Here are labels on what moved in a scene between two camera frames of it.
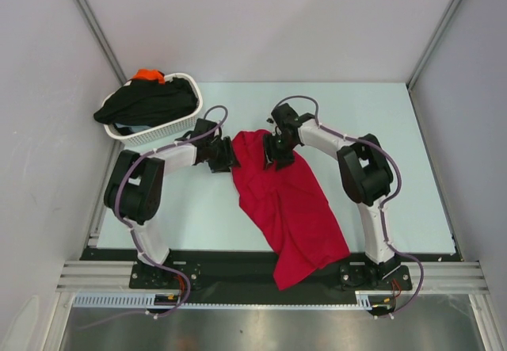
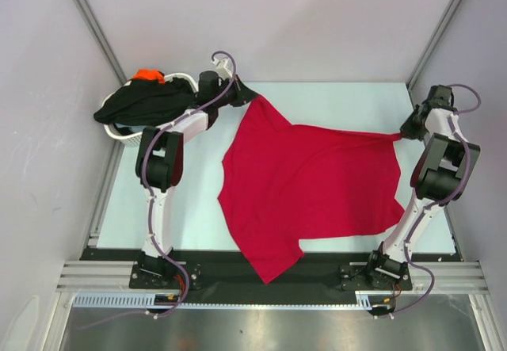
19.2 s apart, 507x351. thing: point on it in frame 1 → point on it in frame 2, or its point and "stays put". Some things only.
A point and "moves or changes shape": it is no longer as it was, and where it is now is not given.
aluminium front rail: x=444 y=277 stays put
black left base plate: x=146 y=276 stays put
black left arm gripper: x=228 y=158 → x=242 y=93
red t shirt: x=287 y=210 moves or changes shape
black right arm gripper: x=275 y=154 → x=412 y=126
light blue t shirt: x=135 y=128 stays put
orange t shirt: x=150 y=74 stays put
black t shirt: x=146 y=103 stays put
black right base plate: x=370 y=276 stays put
